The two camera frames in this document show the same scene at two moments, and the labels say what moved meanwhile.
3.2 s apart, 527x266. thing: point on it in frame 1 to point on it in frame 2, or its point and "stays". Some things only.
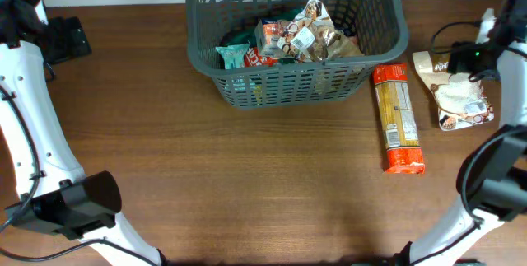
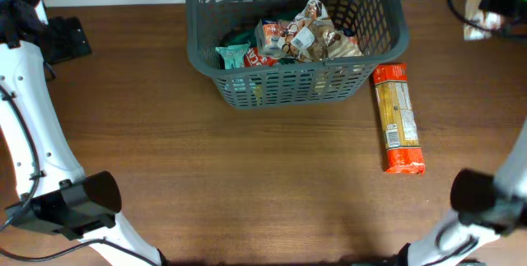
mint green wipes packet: (233, 55) stays
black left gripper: (73, 41) stays
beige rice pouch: (462, 103) to (474, 14)
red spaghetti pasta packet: (403, 155) stays
